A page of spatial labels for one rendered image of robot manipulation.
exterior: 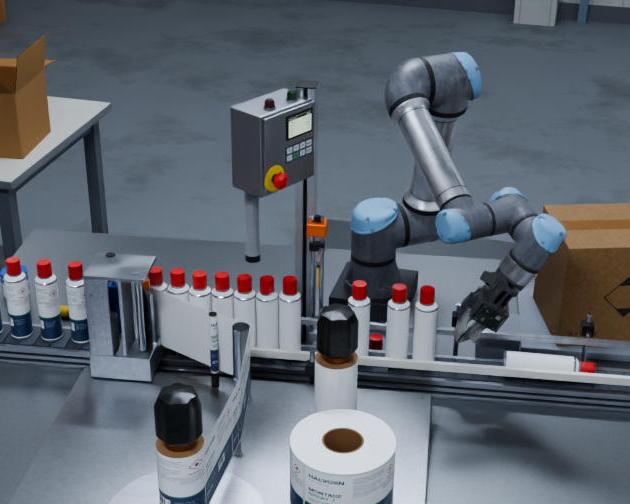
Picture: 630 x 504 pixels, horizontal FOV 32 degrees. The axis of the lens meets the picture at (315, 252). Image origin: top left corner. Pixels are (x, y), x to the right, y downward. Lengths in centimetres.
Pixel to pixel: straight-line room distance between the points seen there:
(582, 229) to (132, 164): 355
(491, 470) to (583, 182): 359
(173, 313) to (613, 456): 101
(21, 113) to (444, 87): 184
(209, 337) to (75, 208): 307
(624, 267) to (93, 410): 127
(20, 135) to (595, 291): 213
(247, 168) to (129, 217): 294
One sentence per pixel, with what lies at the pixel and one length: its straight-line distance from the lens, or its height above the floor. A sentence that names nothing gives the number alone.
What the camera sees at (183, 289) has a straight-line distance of 257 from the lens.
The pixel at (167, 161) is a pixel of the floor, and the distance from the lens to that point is 593.
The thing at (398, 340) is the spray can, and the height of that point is 96.
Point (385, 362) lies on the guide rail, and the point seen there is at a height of 91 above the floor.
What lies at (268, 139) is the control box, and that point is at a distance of 238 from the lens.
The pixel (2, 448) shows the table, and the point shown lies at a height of 83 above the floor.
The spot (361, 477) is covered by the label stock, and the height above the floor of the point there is 101.
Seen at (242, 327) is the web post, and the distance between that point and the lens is 237.
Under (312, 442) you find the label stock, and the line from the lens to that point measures 211.
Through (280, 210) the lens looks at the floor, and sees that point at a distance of 535.
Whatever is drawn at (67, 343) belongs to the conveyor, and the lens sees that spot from 272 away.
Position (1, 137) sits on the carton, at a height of 86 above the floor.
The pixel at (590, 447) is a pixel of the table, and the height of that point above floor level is 83.
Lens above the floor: 231
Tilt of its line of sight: 28 degrees down
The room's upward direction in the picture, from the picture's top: 1 degrees clockwise
